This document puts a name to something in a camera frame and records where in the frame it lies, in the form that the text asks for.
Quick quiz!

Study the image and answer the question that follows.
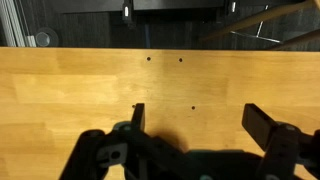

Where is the aluminium extrusion bar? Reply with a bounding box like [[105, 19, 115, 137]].
[[0, 0, 37, 48]]

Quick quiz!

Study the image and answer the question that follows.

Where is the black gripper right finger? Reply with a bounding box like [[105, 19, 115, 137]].
[[241, 103, 320, 180]]

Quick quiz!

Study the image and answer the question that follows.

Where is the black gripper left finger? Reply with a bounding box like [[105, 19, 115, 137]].
[[59, 102, 208, 180]]

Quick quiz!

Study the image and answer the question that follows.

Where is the black post with white label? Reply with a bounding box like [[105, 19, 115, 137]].
[[121, 0, 135, 28], [226, 0, 240, 16]]

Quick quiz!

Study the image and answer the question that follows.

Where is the metal bracket rod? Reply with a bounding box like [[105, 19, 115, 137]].
[[229, 4, 282, 45]]

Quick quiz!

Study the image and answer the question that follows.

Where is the grey round disc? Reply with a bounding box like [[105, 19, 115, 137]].
[[34, 27, 60, 48]]

